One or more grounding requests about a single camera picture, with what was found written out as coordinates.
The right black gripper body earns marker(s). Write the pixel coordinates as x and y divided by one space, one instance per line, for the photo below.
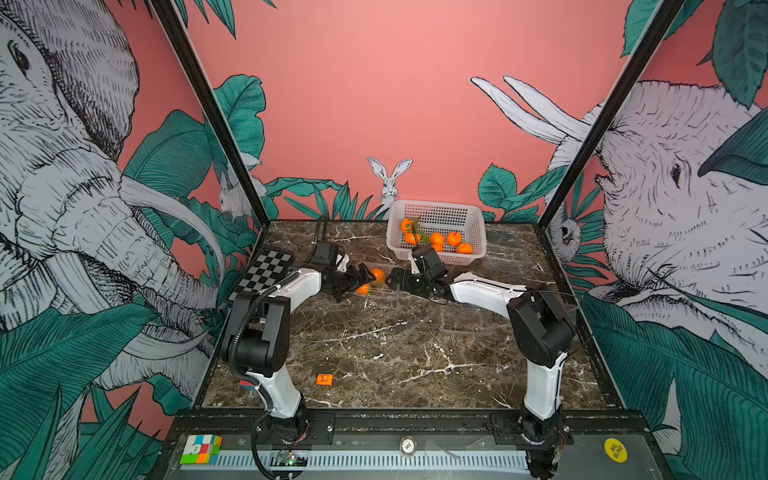
418 284

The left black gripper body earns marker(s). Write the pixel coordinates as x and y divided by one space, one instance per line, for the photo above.
344 281

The orange with leaf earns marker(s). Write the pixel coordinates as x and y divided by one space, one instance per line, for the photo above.
437 238

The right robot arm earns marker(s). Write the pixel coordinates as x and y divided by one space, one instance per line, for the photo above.
543 329

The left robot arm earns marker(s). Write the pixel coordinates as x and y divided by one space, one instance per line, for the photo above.
256 342

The white plastic basket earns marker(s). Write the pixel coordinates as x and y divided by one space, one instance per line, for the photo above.
461 226

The black white checkerboard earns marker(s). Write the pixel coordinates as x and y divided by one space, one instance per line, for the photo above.
267 268

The small orange block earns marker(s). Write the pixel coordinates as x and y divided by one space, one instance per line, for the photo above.
325 380

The round silver knob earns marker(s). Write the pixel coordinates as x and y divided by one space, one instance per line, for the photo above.
407 446

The small circuit board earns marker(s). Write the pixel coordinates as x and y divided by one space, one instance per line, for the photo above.
290 459

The yellow round sticker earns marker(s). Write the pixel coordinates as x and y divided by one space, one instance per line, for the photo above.
616 450

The colourful cube on rail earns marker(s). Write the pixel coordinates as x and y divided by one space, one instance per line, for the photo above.
201 450

